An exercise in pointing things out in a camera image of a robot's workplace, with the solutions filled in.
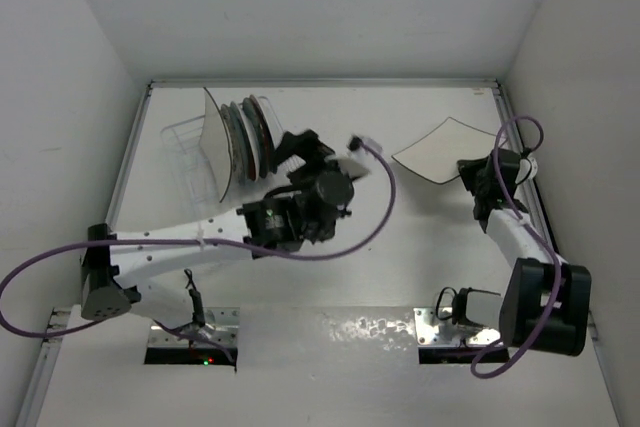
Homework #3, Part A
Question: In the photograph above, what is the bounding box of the clear plastic dish rack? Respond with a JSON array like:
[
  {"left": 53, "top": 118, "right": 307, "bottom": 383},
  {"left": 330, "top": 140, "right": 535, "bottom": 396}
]
[{"left": 160, "top": 88, "right": 288, "bottom": 258}]

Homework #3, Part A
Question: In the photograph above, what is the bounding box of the white square plate black rim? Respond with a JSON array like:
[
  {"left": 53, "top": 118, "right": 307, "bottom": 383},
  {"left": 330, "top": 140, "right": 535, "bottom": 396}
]
[{"left": 392, "top": 117, "right": 496, "bottom": 185}]

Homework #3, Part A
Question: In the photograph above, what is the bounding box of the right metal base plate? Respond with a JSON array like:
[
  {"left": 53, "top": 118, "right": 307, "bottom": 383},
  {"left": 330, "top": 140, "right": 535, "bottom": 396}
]
[{"left": 413, "top": 307, "right": 500, "bottom": 348}]

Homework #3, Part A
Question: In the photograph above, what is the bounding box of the metal base plate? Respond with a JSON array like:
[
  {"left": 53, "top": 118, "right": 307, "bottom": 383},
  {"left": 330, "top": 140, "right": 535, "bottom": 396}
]
[
  {"left": 147, "top": 307, "right": 240, "bottom": 349},
  {"left": 413, "top": 307, "right": 500, "bottom": 348}
]

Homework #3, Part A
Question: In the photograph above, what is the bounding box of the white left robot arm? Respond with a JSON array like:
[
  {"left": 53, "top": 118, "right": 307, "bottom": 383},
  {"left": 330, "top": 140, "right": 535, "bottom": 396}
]
[{"left": 81, "top": 130, "right": 368, "bottom": 328}]

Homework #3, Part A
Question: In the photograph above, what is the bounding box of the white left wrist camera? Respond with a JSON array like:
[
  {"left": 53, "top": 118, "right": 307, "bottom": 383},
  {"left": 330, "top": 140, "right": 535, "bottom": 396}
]
[{"left": 327, "top": 135, "right": 383, "bottom": 182}]

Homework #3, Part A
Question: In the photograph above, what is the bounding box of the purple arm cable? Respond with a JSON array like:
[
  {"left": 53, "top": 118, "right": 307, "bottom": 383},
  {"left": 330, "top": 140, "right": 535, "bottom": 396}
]
[
  {"left": 0, "top": 139, "right": 399, "bottom": 363},
  {"left": 469, "top": 116, "right": 569, "bottom": 379}
]

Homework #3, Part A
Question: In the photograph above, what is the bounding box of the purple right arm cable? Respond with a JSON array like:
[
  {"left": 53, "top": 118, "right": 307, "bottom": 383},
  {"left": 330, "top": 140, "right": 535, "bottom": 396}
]
[{"left": 469, "top": 116, "right": 569, "bottom": 379}]

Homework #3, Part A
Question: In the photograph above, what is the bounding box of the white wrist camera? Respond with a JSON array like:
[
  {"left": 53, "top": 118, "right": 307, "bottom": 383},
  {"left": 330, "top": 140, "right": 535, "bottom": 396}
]
[
  {"left": 516, "top": 147, "right": 539, "bottom": 186},
  {"left": 327, "top": 135, "right": 383, "bottom": 182}
]

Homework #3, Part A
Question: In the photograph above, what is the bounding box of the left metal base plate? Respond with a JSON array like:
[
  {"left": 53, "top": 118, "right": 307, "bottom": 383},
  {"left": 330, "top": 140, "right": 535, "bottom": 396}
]
[{"left": 147, "top": 307, "right": 240, "bottom": 349}]

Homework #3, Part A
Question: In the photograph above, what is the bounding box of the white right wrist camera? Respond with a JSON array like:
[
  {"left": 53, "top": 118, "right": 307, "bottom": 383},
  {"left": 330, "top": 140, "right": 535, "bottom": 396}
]
[{"left": 516, "top": 147, "right": 539, "bottom": 186}]

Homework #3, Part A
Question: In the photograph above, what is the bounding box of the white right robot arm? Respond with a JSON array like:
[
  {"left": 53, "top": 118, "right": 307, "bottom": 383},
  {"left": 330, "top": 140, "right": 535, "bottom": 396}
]
[{"left": 452, "top": 148, "right": 592, "bottom": 357}]

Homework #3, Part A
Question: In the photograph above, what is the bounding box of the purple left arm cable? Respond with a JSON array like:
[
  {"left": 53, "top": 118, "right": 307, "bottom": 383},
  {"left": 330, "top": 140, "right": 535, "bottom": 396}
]
[{"left": 0, "top": 139, "right": 399, "bottom": 363}]

